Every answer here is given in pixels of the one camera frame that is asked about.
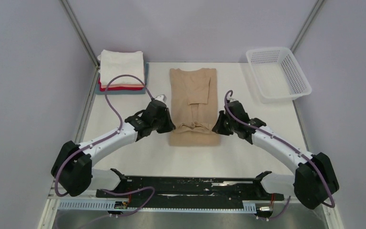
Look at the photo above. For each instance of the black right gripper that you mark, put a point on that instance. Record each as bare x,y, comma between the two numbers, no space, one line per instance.
218,127

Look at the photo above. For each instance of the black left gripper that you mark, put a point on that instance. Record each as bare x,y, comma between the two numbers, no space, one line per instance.
169,126

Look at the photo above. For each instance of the beige t shirt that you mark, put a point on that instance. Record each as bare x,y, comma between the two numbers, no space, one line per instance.
194,107

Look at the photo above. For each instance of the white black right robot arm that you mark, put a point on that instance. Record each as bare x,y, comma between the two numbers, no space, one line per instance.
312,181

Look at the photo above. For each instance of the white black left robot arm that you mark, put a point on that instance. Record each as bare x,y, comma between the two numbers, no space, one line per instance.
74,169

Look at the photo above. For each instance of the red folded t shirt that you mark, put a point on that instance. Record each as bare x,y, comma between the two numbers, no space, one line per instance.
102,87

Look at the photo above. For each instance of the peach folded t shirt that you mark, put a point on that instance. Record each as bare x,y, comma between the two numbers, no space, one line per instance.
125,87

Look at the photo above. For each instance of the white plastic laundry basket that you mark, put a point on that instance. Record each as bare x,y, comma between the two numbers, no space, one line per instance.
277,74

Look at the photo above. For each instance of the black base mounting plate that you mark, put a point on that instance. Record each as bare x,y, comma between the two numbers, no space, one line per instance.
192,192

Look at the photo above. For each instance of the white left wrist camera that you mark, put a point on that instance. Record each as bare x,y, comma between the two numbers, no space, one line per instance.
161,98

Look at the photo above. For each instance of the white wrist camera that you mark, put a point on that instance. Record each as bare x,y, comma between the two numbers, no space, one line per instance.
230,100
161,98

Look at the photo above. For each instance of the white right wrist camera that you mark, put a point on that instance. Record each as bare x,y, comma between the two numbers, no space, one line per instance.
230,100

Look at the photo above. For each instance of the right corner metal post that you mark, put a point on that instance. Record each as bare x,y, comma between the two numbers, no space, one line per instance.
307,24

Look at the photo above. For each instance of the corner metal post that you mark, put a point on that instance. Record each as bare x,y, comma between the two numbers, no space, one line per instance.
80,33
307,24

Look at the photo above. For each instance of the aluminium frame rail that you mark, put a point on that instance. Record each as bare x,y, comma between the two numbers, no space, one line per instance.
50,210

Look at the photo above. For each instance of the left corner metal post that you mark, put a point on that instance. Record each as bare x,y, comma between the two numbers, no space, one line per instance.
80,33

